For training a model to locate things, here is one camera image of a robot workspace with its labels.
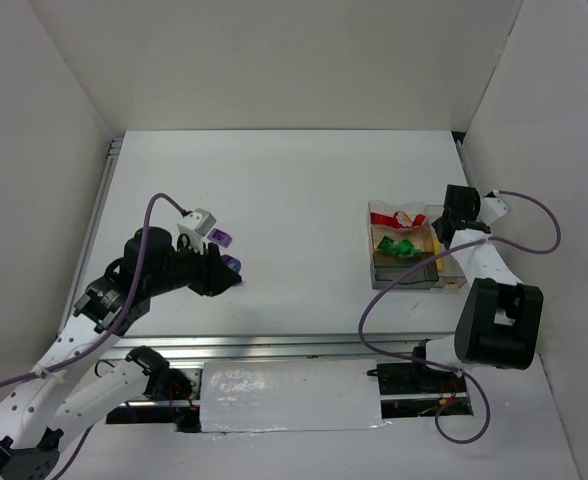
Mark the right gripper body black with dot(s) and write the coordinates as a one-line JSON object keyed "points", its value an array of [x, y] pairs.
{"points": [[444, 226]]}

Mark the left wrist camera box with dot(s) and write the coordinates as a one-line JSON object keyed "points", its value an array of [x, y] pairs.
{"points": [[193, 228]]}

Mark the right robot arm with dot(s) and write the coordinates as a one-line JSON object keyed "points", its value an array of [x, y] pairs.
{"points": [[500, 320]]}

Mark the purple round flower lego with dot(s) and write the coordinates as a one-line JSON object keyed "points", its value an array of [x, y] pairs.
{"points": [[232, 263]]}

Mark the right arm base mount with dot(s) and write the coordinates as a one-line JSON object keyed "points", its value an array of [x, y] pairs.
{"points": [[411, 390]]}

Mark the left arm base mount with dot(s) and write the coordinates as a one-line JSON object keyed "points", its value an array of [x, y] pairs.
{"points": [[179, 407]]}

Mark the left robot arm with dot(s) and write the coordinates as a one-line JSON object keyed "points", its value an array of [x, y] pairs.
{"points": [[44, 412]]}

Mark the small red lego brick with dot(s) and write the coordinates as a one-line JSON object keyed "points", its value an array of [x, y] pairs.
{"points": [[418, 220]]}

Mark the red curved lego brick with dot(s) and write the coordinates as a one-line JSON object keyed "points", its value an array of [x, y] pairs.
{"points": [[384, 220]]}

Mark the purple sloped lego brick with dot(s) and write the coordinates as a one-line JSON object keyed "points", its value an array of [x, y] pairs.
{"points": [[220, 238]]}

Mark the green square lego brick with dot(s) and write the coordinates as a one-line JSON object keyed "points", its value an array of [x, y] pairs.
{"points": [[387, 244], [403, 248]]}

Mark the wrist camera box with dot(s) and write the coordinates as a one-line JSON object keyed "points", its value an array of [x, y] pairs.
{"points": [[193, 228], [492, 208]]}

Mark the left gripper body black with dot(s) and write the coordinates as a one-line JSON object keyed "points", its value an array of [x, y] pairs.
{"points": [[209, 270]]}

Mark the amber plastic container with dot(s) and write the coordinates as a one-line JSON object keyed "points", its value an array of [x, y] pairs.
{"points": [[418, 236]]}

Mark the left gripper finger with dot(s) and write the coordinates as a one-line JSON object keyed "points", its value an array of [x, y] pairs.
{"points": [[218, 263], [216, 283]]}

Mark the tall smoky plastic container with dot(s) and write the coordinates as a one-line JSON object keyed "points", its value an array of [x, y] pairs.
{"points": [[450, 275]]}

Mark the aluminium front rail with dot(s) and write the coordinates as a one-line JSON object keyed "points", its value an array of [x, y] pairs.
{"points": [[252, 348]]}

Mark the white taped panel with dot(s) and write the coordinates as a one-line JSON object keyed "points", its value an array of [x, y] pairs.
{"points": [[302, 395]]}

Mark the red flower lego piece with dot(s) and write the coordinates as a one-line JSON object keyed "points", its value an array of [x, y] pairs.
{"points": [[402, 220]]}

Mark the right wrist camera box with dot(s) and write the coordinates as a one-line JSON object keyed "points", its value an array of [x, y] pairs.
{"points": [[492, 208]]}

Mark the clear plastic container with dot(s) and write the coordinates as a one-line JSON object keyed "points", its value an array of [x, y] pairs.
{"points": [[411, 209]]}

